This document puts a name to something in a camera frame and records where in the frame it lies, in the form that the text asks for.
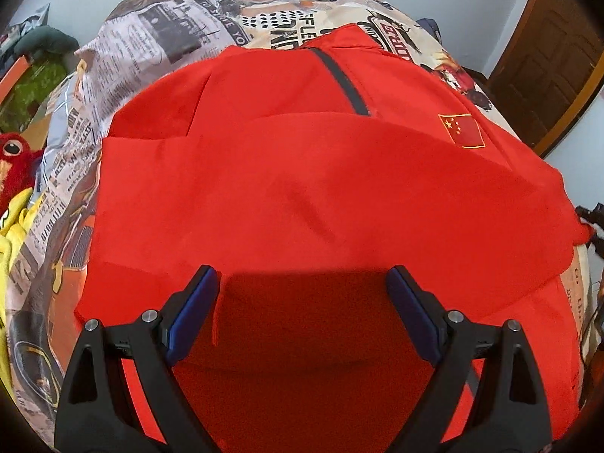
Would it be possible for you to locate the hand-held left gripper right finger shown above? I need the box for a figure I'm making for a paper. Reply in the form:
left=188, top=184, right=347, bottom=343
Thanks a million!
left=384, top=265, right=553, bottom=453

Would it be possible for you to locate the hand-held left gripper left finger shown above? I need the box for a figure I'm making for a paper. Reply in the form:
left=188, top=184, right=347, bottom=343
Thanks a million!
left=54, top=264, right=222, bottom=453

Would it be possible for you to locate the red jacket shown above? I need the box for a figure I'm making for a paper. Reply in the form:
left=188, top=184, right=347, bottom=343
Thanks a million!
left=73, top=23, right=590, bottom=453

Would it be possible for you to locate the brown wooden door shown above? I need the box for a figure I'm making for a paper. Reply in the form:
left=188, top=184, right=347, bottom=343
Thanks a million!
left=486, top=0, right=604, bottom=159

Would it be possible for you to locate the yellow cloth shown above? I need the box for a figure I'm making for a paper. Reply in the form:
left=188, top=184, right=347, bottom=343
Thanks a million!
left=0, top=189, right=48, bottom=378

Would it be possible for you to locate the red plush toy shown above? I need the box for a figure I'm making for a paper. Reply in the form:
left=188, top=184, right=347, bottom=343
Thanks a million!
left=0, top=132, right=45, bottom=208

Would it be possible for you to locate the blue-grey bag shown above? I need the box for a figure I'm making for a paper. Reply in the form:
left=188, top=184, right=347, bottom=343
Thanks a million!
left=418, top=16, right=444, bottom=45

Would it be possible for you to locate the green box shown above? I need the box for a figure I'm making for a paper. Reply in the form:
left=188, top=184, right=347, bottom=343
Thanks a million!
left=0, top=63, right=71, bottom=133

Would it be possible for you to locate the printed blanket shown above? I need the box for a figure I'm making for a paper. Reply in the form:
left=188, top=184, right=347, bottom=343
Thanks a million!
left=0, top=0, right=600, bottom=435

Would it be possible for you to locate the orange box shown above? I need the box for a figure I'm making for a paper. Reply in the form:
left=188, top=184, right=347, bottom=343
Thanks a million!
left=0, top=54, right=34, bottom=100

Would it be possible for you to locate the grey-green cloth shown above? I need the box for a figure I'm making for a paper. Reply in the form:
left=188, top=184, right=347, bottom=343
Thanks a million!
left=12, top=26, right=81, bottom=57

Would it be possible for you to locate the pile of clutter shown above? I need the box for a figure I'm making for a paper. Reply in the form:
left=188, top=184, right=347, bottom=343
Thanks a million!
left=0, top=4, right=51, bottom=48

